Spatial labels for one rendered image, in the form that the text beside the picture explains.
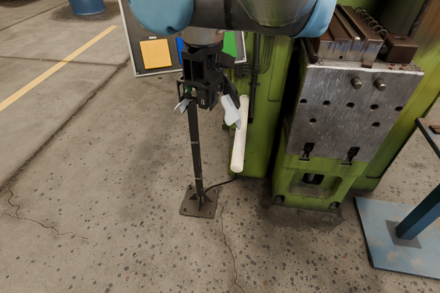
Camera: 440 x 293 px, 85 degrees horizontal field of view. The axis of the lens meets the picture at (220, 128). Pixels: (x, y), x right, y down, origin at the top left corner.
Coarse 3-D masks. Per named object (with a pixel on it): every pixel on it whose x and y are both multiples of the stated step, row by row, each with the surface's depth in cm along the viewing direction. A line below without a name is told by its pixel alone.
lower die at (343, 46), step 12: (336, 12) 100; (348, 12) 103; (336, 24) 92; (360, 24) 92; (324, 36) 86; (336, 36) 83; (348, 36) 83; (372, 36) 83; (324, 48) 84; (336, 48) 84; (348, 48) 83; (360, 48) 83; (372, 48) 82; (360, 60) 85; (372, 60) 85
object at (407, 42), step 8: (392, 40) 83; (400, 40) 84; (408, 40) 83; (392, 48) 81; (400, 48) 81; (408, 48) 80; (416, 48) 80; (384, 56) 85; (392, 56) 83; (400, 56) 82; (408, 56) 82
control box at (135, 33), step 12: (120, 0) 64; (132, 24) 66; (132, 36) 66; (144, 36) 67; (156, 36) 68; (168, 36) 68; (180, 36) 69; (240, 36) 74; (132, 48) 67; (240, 48) 74; (132, 60) 67; (240, 60) 75; (144, 72) 68; (156, 72) 69; (168, 72) 70
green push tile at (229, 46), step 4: (228, 32) 72; (232, 32) 72; (228, 36) 72; (232, 36) 72; (224, 40) 72; (228, 40) 72; (232, 40) 72; (224, 44) 72; (228, 44) 72; (232, 44) 73; (224, 48) 72; (228, 48) 72; (232, 48) 73; (228, 52) 73; (232, 52) 73; (236, 56) 74
